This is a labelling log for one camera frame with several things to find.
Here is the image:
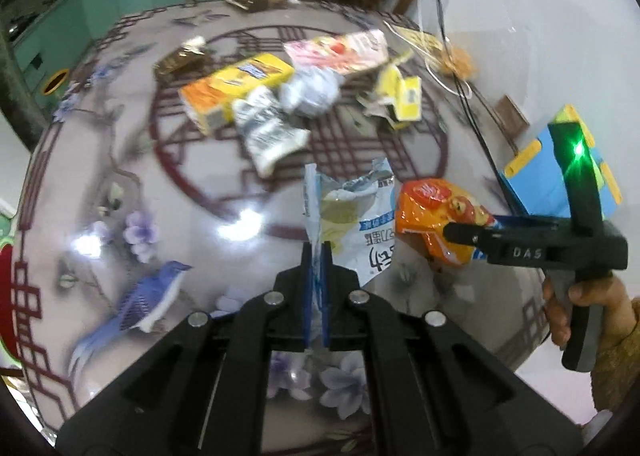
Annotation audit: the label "green yellow bin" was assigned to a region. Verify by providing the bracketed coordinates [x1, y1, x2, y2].
[41, 67, 72, 98]

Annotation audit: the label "black cable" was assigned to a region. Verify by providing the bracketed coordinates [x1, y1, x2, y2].
[432, 0, 523, 214]

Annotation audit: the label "white blue pouch wrapper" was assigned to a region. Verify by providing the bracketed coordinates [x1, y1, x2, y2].
[301, 157, 398, 289]

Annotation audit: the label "teal kitchen cabinets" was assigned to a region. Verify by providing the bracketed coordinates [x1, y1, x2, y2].
[7, 0, 246, 87]

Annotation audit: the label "crumpled beige paper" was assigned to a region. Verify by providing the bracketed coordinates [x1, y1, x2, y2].
[356, 90, 401, 129]

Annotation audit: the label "small brown card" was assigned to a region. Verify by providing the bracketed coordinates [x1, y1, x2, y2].
[492, 94, 531, 138]

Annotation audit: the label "clear bag of orange snacks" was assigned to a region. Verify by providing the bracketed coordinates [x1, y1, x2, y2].
[434, 42, 476, 83]

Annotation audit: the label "blue yellow box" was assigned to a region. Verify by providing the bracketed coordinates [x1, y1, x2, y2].
[503, 105, 623, 223]

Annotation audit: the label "torn yellow carton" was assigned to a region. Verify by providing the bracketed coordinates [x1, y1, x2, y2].
[375, 65, 424, 131]

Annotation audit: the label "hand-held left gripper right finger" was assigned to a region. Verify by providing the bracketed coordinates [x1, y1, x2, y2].
[321, 242, 583, 456]

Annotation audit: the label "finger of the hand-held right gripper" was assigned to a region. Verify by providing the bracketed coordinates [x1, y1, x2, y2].
[442, 222, 502, 250]
[492, 215, 576, 235]

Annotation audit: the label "person's right hand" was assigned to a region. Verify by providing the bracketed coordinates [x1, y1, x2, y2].
[542, 276, 633, 351]

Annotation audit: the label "yellow white drink carton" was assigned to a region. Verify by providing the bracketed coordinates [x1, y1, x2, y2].
[179, 52, 296, 138]

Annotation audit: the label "person's right forearm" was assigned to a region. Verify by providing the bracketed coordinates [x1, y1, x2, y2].
[590, 296, 640, 419]

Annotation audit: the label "brown cigarette pack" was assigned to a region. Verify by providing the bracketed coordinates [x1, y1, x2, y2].
[154, 36, 208, 78]

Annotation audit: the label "black white wrapper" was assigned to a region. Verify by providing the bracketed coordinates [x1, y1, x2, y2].
[231, 86, 312, 178]

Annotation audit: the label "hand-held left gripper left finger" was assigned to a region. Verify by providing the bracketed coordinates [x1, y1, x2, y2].
[55, 242, 316, 456]

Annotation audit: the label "red green stool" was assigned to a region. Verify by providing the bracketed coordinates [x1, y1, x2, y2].
[0, 213, 22, 374]

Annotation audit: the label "pink snack box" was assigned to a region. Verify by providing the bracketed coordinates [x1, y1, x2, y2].
[284, 30, 390, 76]

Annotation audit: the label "orange snack wrapper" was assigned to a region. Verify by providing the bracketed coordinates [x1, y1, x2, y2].
[395, 178, 501, 269]

